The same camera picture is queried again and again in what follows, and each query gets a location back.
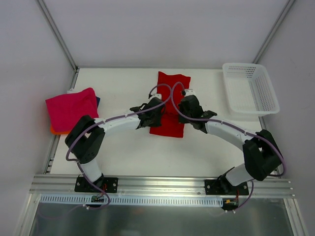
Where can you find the white slotted cable duct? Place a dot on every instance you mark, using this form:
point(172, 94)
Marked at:
point(132, 200)

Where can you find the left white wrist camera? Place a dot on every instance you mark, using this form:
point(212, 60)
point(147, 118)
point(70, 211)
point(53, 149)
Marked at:
point(156, 95)

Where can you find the aluminium frame post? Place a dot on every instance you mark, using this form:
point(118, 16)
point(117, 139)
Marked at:
point(274, 29)
point(57, 34)

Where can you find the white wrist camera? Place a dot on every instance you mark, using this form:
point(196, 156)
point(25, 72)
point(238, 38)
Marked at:
point(188, 92)
point(156, 95)

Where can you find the folded navy blue t shirt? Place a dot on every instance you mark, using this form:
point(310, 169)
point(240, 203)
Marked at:
point(97, 101)

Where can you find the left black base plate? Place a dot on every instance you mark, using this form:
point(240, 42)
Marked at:
point(108, 184)

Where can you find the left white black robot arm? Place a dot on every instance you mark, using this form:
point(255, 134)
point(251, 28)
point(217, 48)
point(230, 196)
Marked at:
point(85, 139)

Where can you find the white plastic basket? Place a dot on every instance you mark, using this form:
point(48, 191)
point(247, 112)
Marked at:
point(249, 90)

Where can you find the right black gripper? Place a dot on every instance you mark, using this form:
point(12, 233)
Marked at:
point(188, 113)

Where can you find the folded pink t shirt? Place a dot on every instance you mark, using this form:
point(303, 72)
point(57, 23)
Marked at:
point(65, 110)

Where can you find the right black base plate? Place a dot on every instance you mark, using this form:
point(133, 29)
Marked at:
point(223, 187)

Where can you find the red t shirt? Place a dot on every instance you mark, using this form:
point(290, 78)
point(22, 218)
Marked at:
point(170, 126)

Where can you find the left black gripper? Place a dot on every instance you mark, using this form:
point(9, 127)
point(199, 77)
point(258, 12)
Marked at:
point(152, 118)

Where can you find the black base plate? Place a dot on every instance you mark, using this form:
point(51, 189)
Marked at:
point(223, 187)
point(108, 184)

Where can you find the right aluminium frame post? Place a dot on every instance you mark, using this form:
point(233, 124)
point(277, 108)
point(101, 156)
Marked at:
point(274, 29)

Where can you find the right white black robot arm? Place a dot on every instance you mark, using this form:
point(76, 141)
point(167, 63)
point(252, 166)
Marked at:
point(260, 151)

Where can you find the left aluminium frame post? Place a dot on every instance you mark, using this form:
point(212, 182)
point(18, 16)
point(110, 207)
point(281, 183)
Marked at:
point(57, 34)

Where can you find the aluminium mounting rail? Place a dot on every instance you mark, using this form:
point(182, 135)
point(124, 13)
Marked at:
point(274, 188)

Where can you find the folded white t shirt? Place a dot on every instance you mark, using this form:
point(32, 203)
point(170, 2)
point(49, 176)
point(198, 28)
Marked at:
point(71, 91)

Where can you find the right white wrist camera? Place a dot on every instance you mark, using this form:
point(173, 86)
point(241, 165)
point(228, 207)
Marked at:
point(188, 92)

